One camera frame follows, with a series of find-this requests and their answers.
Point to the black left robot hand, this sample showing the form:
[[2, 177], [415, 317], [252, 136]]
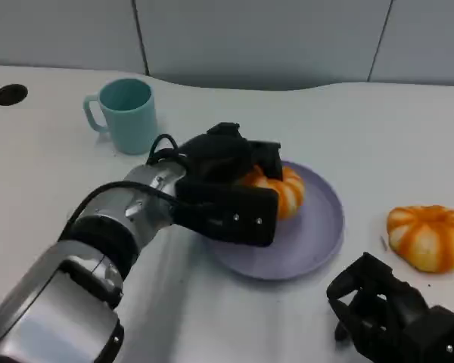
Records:
[[219, 157]]

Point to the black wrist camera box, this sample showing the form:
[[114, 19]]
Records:
[[450, 336], [227, 215]]

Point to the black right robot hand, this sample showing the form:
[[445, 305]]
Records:
[[378, 302]]

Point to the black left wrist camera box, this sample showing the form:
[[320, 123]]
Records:
[[227, 215]]

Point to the orange and white bread roll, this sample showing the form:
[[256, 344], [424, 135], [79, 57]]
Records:
[[427, 234], [291, 193]]

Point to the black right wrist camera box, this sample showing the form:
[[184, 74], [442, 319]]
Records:
[[450, 336]]

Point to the lilac plate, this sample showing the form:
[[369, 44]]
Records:
[[306, 246]]

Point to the pale green mug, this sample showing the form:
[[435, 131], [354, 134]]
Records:
[[130, 117]]

